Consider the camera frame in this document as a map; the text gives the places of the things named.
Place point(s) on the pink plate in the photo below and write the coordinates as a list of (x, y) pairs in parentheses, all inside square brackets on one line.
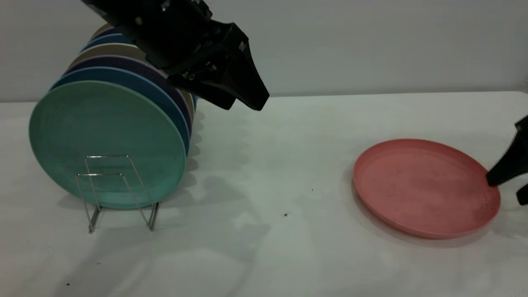
[(420, 189)]

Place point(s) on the blue plate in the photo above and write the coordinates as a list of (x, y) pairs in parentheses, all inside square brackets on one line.
[(107, 39), (136, 80)]

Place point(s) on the dark purple plate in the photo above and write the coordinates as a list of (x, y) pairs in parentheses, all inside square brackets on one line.
[(115, 61), (109, 30)]

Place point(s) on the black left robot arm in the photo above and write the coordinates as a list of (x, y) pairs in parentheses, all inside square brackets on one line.
[(111, 10)]

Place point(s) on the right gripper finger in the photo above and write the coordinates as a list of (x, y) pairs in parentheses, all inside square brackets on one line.
[(513, 163), (524, 196)]

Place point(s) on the green plate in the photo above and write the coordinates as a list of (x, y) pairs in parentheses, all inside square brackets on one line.
[(103, 136)]

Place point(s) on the beige plate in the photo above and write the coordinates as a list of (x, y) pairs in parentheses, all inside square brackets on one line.
[(107, 49), (101, 28)]

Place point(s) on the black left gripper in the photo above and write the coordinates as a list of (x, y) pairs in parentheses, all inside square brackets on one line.
[(181, 37)]

